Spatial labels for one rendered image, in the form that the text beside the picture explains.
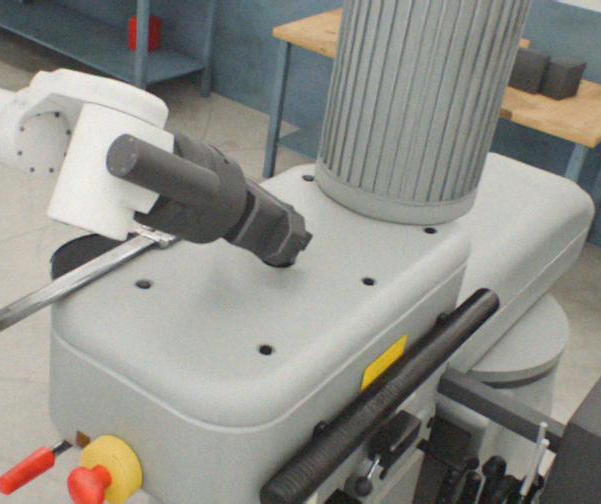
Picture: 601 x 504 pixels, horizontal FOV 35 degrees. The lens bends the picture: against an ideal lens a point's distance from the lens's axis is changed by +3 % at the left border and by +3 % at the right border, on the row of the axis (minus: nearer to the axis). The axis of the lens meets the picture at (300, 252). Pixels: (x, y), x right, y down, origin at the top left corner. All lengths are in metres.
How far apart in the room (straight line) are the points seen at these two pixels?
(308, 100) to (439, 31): 5.13
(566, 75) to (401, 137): 3.76
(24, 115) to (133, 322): 0.20
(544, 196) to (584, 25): 3.71
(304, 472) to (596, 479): 0.42
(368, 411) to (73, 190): 0.36
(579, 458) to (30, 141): 0.70
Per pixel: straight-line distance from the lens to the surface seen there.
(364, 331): 0.89
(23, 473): 0.97
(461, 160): 1.06
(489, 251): 1.34
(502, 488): 1.29
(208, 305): 0.87
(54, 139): 0.84
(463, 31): 0.99
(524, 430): 1.26
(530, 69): 4.80
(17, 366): 3.86
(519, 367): 1.48
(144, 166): 0.71
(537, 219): 1.48
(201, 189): 0.76
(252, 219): 0.84
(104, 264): 0.91
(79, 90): 0.78
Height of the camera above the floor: 2.38
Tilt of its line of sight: 30 degrees down
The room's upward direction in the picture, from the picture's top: 9 degrees clockwise
